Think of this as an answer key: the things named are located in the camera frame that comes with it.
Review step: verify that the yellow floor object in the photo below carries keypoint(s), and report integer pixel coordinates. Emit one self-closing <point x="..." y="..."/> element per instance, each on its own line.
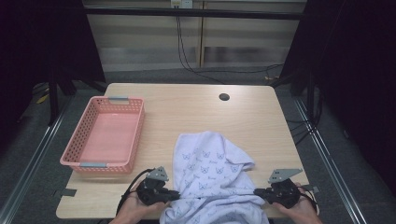
<point x="42" y="99"/>

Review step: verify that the black metal stand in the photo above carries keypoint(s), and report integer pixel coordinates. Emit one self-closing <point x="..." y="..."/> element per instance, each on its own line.
<point x="53" y="102"/>

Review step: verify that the metal floor rail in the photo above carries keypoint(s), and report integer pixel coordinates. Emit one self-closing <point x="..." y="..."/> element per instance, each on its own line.
<point x="330" y="168"/>
<point x="34" y="161"/>

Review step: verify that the person's right hand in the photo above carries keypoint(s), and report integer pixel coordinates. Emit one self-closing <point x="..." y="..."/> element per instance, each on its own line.
<point x="303" y="213"/>

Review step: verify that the pink plastic basket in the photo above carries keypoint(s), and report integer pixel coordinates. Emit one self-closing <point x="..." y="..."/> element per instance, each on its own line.
<point x="109" y="137"/>

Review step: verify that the person's left hand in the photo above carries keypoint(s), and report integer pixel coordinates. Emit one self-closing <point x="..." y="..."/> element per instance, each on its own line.
<point x="137" y="213"/>

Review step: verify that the grey tape piece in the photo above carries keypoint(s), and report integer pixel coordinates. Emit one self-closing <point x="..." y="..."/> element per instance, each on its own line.
<point x="311" y="188"/>
<point x="67" y="192"/>

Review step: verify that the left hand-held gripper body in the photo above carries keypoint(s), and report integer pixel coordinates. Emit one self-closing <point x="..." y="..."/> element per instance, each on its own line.
<point x="152" y="193"/>

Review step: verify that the white printed towel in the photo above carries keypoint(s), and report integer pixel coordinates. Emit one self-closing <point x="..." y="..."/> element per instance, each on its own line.
<point x="211" y="174"/>

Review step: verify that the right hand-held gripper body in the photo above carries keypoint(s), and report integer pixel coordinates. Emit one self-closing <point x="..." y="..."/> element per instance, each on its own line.
<point x="285" y="193"/>

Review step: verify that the black horizontal bar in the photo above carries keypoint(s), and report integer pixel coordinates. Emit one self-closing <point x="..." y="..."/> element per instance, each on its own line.
<point x="218" y="14"/>

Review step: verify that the white wall socket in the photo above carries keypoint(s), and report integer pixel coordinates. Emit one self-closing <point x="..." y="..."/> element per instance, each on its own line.
<point x="182" y="3"/>

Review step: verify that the black curtain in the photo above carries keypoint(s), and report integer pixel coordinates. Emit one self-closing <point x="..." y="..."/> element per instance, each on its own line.
<point x="40" y="40"/>
<point x="358" y="77"/>

